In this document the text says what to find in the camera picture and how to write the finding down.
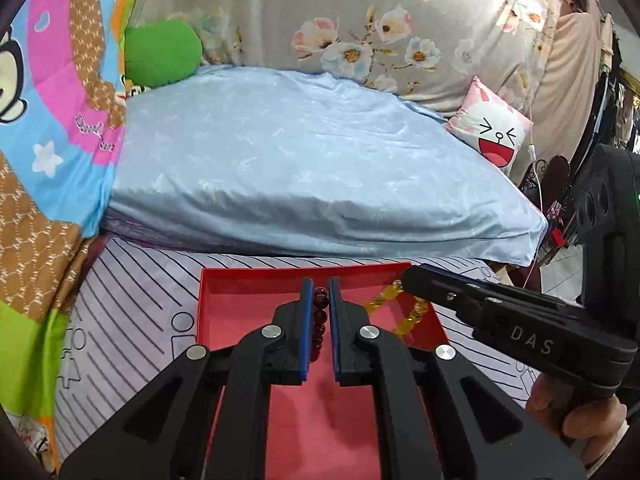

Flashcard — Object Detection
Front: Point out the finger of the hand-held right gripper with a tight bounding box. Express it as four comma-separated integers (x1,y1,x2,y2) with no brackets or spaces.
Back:
425,265,563,311
402,264,501,333

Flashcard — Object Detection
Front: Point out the red box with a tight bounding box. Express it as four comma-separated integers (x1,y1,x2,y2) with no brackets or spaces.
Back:
196,261,451,480

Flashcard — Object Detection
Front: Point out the green cushion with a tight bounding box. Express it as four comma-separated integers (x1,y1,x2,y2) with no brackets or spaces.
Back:
123,17,203,88

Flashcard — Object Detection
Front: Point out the person's right hand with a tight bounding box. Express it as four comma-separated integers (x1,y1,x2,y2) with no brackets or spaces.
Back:
525,375,628,466

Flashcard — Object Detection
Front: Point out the pink rabbit face cushion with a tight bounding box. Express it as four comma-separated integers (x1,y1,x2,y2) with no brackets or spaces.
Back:
445,76,533,177

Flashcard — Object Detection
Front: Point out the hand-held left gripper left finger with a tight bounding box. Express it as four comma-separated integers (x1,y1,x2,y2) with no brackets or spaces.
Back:
59,277,315,480

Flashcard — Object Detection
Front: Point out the dark red bead bracelet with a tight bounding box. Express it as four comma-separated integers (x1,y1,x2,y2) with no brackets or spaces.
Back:
310,286,328,363

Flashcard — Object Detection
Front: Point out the light blue folded quilt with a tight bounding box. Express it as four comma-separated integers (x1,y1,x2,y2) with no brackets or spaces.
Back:
102,66,547,267

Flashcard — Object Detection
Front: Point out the chunky yellow bead bracelet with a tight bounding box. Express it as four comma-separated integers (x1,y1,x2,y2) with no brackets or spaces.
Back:
364,280,431,346

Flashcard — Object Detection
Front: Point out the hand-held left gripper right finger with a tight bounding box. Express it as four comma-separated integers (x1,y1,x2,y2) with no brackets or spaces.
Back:
327,276,588,480

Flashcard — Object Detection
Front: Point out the white charging cable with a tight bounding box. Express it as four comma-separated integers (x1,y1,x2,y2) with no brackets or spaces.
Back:
522,100,551,281

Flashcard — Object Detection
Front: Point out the colourful cartoon monkey blanket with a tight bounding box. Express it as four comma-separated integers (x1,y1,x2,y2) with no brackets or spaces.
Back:
0,0,151,466

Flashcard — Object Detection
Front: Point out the beige cloth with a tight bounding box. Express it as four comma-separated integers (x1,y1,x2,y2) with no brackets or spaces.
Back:
530,0,616,171

